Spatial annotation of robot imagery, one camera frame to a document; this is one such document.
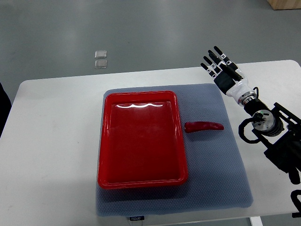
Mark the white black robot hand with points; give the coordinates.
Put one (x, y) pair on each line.
(230, 80)

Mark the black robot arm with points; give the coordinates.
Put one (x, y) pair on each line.
(276, 128)

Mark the red pepper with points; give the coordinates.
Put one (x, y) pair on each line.
(190, 127)

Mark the red plastic tray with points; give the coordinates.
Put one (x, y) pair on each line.
(141, 141)

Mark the wooden box corner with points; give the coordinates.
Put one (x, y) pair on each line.
(285, 4)

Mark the grey mesh mat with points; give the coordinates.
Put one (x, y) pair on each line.
(216, 175)

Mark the upper metal floor plate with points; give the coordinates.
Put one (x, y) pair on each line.
(100, 54)

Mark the dark object at left edge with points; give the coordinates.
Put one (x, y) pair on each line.
(5, 107)

